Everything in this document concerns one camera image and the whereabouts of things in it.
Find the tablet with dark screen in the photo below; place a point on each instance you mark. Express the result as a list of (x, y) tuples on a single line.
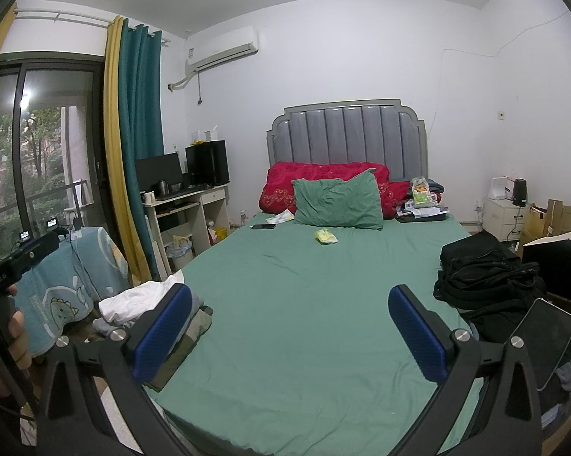
[(546, 337)]

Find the olive folded clothes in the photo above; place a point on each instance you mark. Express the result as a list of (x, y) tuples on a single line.
[(190, 337)]

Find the person's left hand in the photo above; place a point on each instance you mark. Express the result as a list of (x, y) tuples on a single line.
[(19, 342)]

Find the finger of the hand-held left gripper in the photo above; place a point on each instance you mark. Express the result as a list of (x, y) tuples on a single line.
[(38, 247)]

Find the grey padded headboard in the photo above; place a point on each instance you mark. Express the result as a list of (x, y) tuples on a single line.
[(342, 137)]

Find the balcony glass door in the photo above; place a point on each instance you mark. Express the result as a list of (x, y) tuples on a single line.
[(43, 152)]

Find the black computer tower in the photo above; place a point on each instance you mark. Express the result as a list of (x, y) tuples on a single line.
[(208, 164)]

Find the black monitor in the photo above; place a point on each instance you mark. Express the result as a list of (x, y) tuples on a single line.
[(158, 173)]

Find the black speaker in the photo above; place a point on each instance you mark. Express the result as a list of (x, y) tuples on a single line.
[(519, 192)]

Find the white trash bin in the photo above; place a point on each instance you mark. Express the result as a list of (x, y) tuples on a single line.
[(178, 256)]

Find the green-yellow snack bag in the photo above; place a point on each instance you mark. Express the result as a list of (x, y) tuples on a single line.
[(420, 192)]

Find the black clothes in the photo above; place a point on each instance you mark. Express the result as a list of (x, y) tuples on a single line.
[(480, 266)]

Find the metal cup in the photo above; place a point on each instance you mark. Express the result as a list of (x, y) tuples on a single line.
[(163, 186)]

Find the green pillow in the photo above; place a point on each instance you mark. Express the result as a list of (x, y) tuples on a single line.
[(337, 199)]

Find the white mug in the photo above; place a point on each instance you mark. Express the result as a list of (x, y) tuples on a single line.
[(148, 198)]

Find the blue cartoon blanket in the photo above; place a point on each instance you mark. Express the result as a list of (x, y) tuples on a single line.
[(76, 285)]

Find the black phone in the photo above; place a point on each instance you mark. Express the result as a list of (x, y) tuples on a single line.
[(263, 226)]

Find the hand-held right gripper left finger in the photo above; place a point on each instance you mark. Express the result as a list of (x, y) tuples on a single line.
[(164, 337)]

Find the yellow curtain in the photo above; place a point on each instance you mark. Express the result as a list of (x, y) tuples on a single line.
[(112, 152)]

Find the white paper packet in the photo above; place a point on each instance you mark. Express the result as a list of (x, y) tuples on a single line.
[(280, 217)]

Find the white air conditioner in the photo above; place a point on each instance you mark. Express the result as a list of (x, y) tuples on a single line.
[(221, 50)]

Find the white garment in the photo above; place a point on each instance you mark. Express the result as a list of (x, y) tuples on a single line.
[(133, 301)]

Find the dark open box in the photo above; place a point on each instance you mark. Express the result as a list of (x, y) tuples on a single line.
[(560, 266)]

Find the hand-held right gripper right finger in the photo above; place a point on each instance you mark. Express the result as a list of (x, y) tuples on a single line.
[(418, 337)]

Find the red quilt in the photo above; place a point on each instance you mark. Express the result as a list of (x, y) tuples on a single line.
[(285, 185)]

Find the white nightstand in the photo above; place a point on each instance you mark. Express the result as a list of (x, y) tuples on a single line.
[(501, 218)]

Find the white desk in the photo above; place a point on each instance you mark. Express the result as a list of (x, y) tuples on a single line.
[(214, 197)]

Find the teal curtain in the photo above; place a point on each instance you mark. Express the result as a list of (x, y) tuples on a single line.
[(140, 128)]

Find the white appliance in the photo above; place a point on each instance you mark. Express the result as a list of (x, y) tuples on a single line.
[(499, 189)]

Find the yellow crumpled cloth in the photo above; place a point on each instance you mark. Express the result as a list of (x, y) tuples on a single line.
[(326, 236)]

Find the white curtain rod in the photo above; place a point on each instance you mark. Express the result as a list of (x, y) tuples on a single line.
[(76, 18)]

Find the green bed sheet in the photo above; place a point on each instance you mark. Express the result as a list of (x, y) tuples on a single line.
[(314, 318)]

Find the black tray with papers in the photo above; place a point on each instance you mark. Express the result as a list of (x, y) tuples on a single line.
[(423, 216)]

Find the cardboard boxes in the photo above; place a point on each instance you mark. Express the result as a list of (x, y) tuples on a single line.
[(551, 218)]

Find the black keyboard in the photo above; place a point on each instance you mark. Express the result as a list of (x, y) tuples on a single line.
[(178, 194)]

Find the grey clothes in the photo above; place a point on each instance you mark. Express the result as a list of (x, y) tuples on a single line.
[(558, 389)]

